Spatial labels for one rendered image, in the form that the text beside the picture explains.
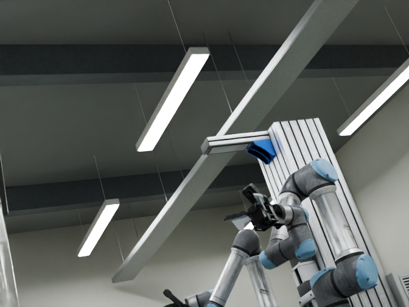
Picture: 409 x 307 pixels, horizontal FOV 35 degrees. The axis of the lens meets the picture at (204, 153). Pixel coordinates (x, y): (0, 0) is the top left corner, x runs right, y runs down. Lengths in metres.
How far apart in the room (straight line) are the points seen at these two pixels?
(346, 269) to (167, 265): 7.50
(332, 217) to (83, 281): 7.15
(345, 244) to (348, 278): 0.13
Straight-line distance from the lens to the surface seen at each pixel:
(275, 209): 2.29
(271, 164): 3.09
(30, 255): 9.45
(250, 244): 3.09
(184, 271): 9.94
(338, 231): 2.54
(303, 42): 5.05
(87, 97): 6.72
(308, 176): 2.61
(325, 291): 2.55
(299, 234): 2.32
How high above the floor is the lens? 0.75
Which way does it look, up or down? 24 degrees up
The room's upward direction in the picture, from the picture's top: 18 degrees counter-clockwise
